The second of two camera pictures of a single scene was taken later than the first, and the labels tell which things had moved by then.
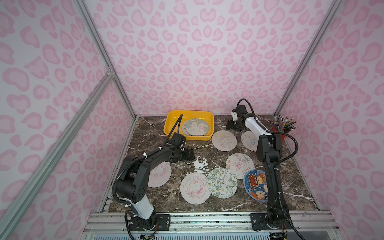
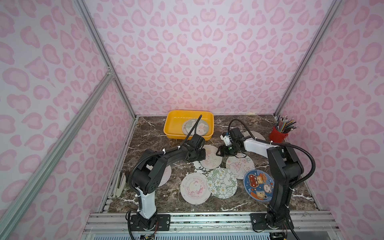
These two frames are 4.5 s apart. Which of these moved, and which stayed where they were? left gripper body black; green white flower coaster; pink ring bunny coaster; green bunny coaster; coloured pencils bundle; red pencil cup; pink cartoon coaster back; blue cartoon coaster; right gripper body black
Moved: left gripper body black; pink cartoon coaster back; right gripper body black
Stayed: green white flower coaster; blue cartoon coaster; red pencil cup; pink ring bunny coaster; coloured pencils bundle; green bunny coaster
